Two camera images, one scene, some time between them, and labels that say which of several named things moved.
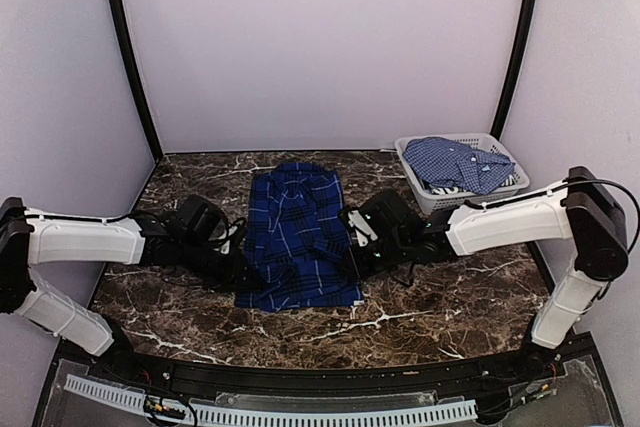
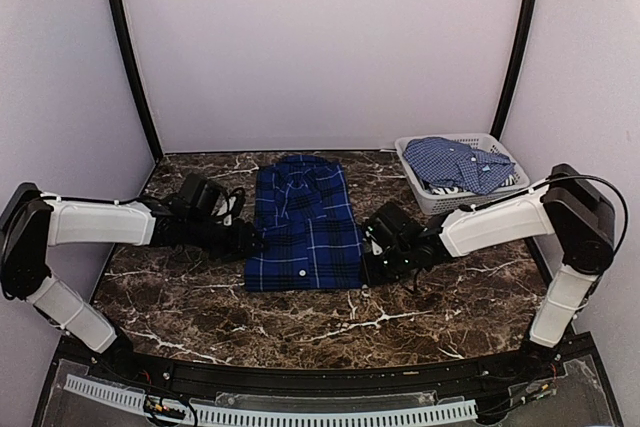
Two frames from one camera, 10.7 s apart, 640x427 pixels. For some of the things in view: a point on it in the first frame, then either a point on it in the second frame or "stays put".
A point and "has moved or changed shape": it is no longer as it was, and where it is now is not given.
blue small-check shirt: (451, 165) stays put
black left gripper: (234, 278) to (240, 246)
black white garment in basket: (454, 188) stays put
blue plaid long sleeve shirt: (297, 244) has moved or changed shape
